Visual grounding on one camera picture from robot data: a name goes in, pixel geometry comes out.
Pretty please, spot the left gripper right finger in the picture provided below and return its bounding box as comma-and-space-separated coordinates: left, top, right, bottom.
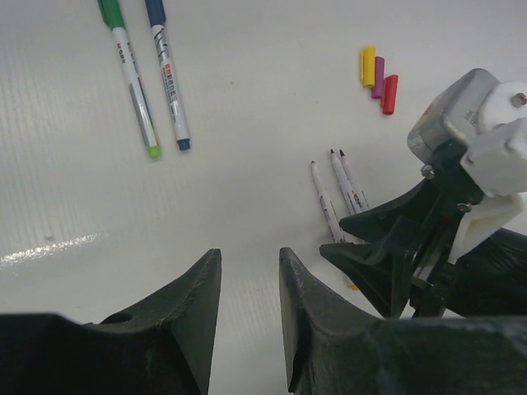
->
279, 248, 526, 394

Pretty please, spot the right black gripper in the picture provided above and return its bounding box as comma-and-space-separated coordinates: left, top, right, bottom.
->
319, 143, 482, 318

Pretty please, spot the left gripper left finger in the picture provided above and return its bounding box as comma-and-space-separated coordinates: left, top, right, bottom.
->
1, 249, 222, 394

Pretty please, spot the yellow marker pen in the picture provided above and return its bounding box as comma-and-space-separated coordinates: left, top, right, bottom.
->
329, 148, 360, 291

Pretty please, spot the purple marker pen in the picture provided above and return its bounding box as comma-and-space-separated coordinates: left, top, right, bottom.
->
310, 161, 346, 243

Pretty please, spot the purple pen cap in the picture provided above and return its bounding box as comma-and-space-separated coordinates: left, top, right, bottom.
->
371, 56, 385, 100

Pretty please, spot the yellow pen cap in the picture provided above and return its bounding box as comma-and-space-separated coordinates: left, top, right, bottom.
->
360, 45, 376, 88

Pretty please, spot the blue marker pen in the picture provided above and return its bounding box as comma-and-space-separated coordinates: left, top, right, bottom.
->
151, 24, 191, 152

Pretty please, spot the green marker pen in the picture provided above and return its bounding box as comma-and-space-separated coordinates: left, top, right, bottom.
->
109, 26, 161, 160

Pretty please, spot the green pen cap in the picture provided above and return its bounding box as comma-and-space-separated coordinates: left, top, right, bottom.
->
97, 0, 125, 30

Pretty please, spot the blue pen cap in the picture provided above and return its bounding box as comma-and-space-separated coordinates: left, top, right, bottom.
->
145, 0, 166, 27

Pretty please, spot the red marker pen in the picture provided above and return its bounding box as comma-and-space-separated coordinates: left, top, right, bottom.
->
339, 150, 370, 213

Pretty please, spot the red pen cap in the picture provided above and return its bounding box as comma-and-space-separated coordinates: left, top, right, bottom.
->
381, 74, 399, 115

